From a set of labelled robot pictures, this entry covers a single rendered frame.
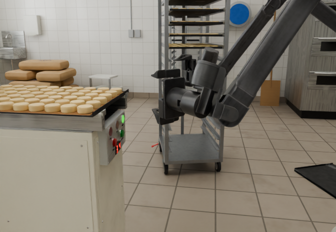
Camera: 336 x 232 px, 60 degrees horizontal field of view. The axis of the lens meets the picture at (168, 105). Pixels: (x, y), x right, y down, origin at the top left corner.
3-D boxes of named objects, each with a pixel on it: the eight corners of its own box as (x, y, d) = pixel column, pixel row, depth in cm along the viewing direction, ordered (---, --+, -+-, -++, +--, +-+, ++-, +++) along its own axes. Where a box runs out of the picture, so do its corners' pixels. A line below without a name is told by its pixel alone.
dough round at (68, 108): (58, 111, 95) (57, 105, 95) (72, 108, 99) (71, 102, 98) (66, 114, 92) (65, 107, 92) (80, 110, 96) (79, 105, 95)
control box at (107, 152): (98, 165, 103) (96, 127, 99) (118, 141, 126) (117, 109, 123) (108, 165, 102) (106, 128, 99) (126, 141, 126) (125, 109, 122)
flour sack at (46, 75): (61, 82, 452) (60, 72, 448) (34, 82, 454) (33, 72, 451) (77, 75, 522) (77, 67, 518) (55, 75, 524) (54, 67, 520)
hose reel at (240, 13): (247, 69, 498) (251, 1, 472) (248, 70, 484) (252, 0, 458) (222, 69, 504) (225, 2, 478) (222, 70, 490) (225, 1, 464)
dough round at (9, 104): (17, 107, 100) (17, 101, 100) (6, 110, 96) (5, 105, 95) (6, 106, 102) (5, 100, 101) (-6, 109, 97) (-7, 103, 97)
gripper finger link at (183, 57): (169, 54, 128) (185, 53, 133) (169, 71, 129) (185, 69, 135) (178, 55, 122) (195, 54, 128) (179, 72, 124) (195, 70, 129)
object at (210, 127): (220, 139, 236) (220, 136, 235) (216, 140, 236) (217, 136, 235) (202, 117, 298) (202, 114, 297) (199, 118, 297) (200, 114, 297)
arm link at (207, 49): (220, 81, 133) (223, 75, 140) (228, 59, 127) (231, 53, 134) (195, 73, 134) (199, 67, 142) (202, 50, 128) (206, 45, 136)
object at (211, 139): (219, 150, 238) (219, 146, 237) (216, 150, 238) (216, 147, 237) (202, 126, 300) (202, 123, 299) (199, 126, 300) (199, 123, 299)
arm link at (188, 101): (193, 116, 63) (210, 122, 67) (203, 85, 63) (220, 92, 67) (174, 109, 69) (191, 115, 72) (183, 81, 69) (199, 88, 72)
